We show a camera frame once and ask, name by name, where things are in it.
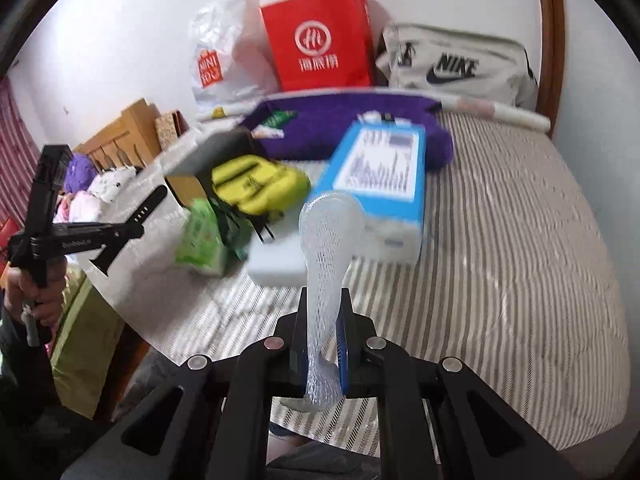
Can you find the patterned notebook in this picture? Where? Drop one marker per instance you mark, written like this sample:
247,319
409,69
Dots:
167,127

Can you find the white orange-print sachet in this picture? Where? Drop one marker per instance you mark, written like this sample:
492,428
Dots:
267,133

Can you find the white plastic shopping bag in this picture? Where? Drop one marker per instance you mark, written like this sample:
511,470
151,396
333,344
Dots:
220,55

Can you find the green snack packet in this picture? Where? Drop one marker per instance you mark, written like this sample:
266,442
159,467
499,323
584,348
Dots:
275,120

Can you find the brown wooden door frame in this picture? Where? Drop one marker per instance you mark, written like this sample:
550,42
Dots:
550,35

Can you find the purple towel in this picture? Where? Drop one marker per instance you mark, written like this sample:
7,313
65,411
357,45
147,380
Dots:
325,130

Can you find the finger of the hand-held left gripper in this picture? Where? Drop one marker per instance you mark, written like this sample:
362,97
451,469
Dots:
150,205
112,252

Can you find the person's left hand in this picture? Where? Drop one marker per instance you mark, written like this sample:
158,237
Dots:
50,305

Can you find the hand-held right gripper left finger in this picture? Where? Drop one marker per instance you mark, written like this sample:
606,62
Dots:
300,320

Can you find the grey waist bag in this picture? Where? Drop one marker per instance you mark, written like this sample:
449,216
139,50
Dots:
450,65

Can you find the dark tea tin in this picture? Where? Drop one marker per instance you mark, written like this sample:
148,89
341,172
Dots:
210,160

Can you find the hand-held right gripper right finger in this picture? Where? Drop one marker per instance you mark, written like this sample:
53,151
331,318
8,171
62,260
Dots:
342,350

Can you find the red paper bag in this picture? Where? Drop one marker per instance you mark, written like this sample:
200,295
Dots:
320,45

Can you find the person's legs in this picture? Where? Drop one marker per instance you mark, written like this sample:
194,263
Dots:
310,455

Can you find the green blanket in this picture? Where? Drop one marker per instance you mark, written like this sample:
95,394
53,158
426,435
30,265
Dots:
85,335

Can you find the blue tissue pack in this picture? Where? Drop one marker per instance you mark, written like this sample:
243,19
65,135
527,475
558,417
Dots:
385,175

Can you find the white foam net sleeve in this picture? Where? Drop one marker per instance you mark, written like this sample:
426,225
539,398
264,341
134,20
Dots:
325,240

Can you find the green wet wipes pack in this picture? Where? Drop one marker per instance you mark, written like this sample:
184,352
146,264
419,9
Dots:
202,240

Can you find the white dotted pillow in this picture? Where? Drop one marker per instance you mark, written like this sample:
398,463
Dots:
112,182

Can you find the wooden headboard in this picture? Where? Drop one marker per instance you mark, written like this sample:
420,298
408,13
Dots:
120,135

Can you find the pastel printed quilt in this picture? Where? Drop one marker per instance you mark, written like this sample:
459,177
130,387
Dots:
75,207

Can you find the purple plush toy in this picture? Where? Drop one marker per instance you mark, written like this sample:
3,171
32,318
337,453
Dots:
77,175

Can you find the red striped curtain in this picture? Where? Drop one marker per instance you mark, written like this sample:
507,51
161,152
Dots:
20,145

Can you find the patterned paper roll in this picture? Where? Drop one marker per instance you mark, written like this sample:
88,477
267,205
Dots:
500,112

